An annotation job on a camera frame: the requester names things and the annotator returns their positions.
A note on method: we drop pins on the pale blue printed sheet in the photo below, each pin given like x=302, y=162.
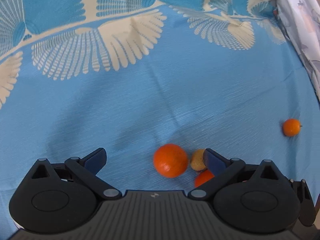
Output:
x=300, y=19

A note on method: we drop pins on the tan longan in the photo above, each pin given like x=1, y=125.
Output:
x=196, y=161

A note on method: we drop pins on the blue patterned sofa cover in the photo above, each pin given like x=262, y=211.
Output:
x=132, y=75

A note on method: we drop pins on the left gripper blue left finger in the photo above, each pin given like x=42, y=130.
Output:
x=84, y=171

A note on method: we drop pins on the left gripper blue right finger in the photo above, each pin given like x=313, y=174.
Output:
x=224, y=171

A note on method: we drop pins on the orange kumquat with stem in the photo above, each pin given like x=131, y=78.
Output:
x=203, y=177

